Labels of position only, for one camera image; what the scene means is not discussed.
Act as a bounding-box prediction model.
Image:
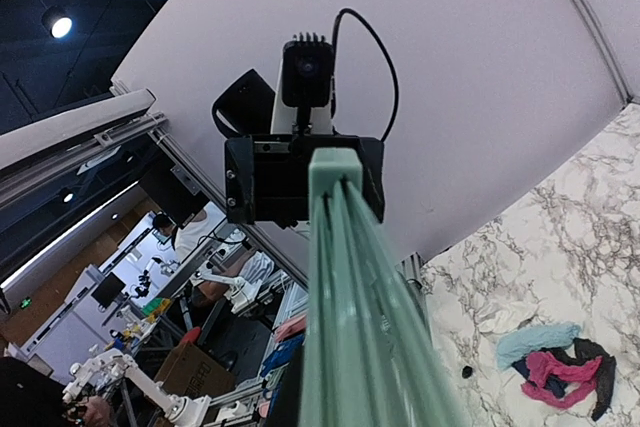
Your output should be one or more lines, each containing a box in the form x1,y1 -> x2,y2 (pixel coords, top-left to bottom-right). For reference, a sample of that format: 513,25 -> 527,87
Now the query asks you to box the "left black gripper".
224,134 -> 385,227

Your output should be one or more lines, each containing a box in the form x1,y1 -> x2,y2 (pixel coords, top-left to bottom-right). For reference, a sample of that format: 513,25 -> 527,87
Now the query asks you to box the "green hand brush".
299,148 -> 467,426

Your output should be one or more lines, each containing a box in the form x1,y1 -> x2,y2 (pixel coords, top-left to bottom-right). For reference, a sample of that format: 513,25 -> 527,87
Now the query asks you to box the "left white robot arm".
211,69 -> 385,229

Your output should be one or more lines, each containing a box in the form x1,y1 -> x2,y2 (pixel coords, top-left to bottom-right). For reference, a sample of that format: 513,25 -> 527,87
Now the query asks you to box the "white crumpled paper scrap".
476,302 -> 537,334

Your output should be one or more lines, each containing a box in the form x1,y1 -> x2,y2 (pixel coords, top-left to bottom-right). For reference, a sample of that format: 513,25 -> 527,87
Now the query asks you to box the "small black paper ball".
461,366 -> 473,379

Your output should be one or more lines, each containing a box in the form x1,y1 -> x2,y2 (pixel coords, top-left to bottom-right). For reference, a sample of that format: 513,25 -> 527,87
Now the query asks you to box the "light blue paper scrap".
496,322 -> 582,370

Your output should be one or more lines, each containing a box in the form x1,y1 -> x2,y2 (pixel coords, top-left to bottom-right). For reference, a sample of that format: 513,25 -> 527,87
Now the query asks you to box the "navy paper scrap left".
511,359 -> 568,399

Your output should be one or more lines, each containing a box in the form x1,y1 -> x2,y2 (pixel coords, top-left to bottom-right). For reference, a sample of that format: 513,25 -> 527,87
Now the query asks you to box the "black paper scrap left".
549,338 -> 617,422

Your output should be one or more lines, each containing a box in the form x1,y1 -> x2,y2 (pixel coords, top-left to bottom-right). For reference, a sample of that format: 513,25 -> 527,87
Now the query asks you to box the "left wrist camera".
272,32 -> 335,135

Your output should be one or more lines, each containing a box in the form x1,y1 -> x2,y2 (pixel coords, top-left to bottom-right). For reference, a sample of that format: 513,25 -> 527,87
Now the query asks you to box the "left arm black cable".
331,7 -> 400,143

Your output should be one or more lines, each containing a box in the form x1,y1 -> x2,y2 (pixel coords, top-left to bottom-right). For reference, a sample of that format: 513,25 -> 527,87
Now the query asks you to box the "right aluminium corner post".
569,0 -> 639,109

